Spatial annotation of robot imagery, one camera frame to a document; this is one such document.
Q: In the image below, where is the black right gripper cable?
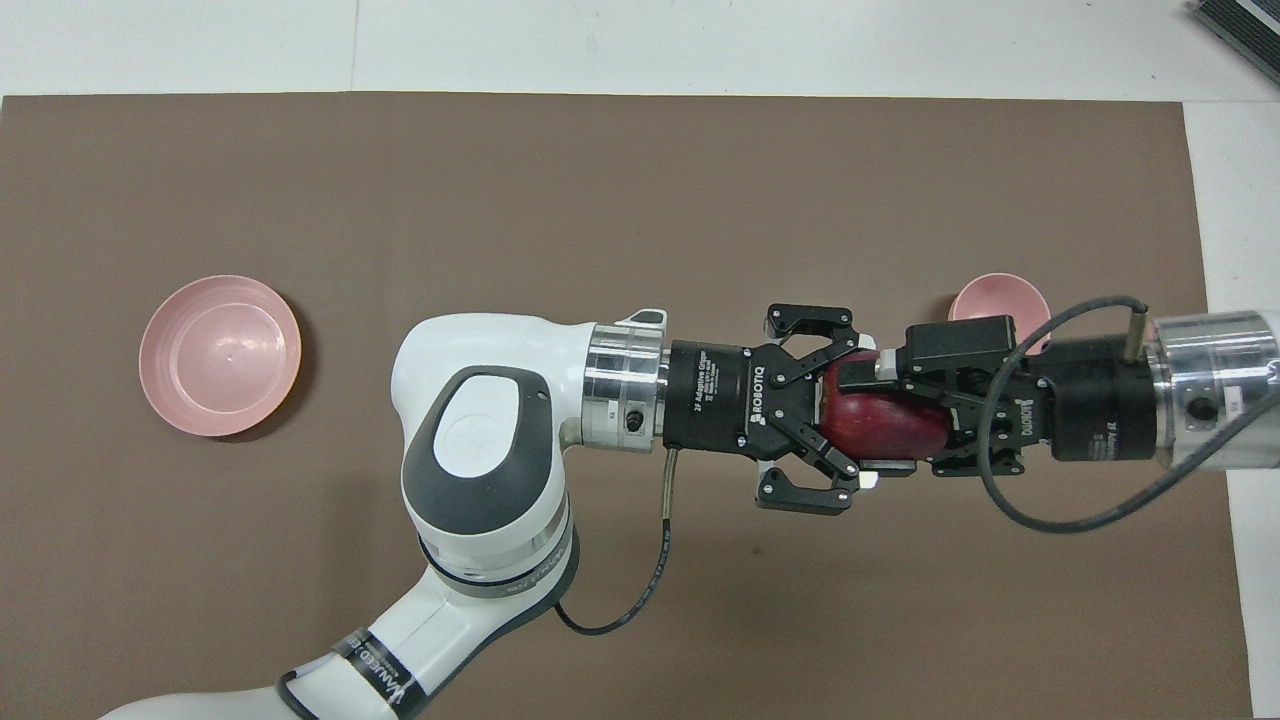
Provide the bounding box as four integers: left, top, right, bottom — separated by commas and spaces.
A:
980, 295, 1280, 533

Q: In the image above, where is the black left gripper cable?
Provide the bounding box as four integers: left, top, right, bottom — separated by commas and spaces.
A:
553, 448, 683, 636

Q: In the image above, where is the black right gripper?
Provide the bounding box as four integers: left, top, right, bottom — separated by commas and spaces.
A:
838, 314, 1162, 478

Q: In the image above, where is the brown table mat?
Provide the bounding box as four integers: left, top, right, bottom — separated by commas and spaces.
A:
0, 92, 1255, 720

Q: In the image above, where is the dark grey ridged device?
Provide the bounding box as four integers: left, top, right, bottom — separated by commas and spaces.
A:
1188, 0, 1280, 86

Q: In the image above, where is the red apple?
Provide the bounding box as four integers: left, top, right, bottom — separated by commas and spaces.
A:
818, 350, 953, 463

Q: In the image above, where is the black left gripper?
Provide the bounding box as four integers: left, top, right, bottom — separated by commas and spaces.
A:
662, 304, 881, 515

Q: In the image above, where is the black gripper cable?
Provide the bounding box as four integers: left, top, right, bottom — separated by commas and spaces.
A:
980, 295, 1280, 533
553, 448, 683, 636

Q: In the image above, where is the pink bowl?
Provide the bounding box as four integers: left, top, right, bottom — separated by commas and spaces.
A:
948, 273, 1053, 356

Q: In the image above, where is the pink plate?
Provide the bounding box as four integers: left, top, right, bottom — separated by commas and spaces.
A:
139, 275, 302, 438

